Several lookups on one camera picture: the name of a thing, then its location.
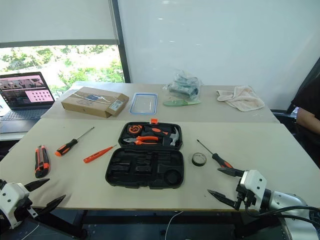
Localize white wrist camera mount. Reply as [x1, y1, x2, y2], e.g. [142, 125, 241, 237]
[0, 182, 31, 229]
[239, 169, 268, 208]

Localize dark open laptop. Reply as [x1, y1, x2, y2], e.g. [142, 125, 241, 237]
[0, 71, 56, 134]

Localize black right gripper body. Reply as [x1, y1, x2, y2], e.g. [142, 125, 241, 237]
[234, 183, 257, 210]

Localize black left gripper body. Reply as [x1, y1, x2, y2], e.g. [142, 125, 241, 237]
[15, 197, 38, 219]

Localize white roller blind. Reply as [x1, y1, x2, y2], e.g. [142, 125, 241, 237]
[0, 0, 119, 44]

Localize claw hammer with black grip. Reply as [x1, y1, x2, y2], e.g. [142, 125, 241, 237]
[144, 126, 181, 147]

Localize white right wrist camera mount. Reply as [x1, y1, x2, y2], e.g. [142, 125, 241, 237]
[239, 169, 268, 208]

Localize white thin cable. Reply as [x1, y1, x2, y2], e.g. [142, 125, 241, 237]
[165, 211, 184, 240]

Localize orange black tape measure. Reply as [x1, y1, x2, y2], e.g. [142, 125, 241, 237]
[127, 124, 143, 135]

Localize clear plastic bag with parts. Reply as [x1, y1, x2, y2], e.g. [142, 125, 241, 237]
[162, 71, 204, 102]

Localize orange test pen screwdriver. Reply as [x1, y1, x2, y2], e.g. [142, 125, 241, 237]
[83, 144, 118, 164]

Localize green flat insole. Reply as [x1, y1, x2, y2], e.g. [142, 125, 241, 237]
[163, 99, 202, 107]

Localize black tool case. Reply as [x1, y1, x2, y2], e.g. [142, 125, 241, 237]
[104, 118, 185, 190]

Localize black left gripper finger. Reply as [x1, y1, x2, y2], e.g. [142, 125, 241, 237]
[36, 194, 66, 216]
[24, 178, 50, 193]

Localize black tape roll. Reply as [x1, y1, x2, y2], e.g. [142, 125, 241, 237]
[191, 152, 208, 167]

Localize pale pink towel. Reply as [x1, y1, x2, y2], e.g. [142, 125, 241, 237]
[216, 85, 265, 112]

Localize orange handled pliers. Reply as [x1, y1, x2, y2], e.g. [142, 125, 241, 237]
[122, 135, 160, 146]

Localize brown cardboard box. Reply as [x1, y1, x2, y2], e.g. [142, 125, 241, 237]
[61, 86, 130, 118]

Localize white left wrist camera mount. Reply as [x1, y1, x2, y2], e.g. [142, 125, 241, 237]
[0, 182, 31, 229]

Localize person in black shirt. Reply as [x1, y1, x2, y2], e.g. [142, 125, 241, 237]
[292, 77, 320, 137]

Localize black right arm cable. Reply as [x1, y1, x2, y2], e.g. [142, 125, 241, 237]
[244, 204, 320, 222]

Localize black orange screwdriver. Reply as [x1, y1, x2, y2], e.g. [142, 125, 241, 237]
[196, 139, 234, 169]
[55, 126, 95, 157]

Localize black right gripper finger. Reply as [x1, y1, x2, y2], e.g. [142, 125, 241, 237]
[217, 167, 245, 178]
[207, 189, 237, 208]

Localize black table frame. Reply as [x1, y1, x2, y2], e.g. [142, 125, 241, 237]
[34, 209, 251, 240]

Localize orange black utility knife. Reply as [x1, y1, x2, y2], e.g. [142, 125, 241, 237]
[34, 144, 51, 179]

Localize black window post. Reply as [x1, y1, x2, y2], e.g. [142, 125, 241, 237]
[111, 0, 131, 83]

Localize clear container with blue rim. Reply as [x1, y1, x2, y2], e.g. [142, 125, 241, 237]
[129, 92, 159, 116]

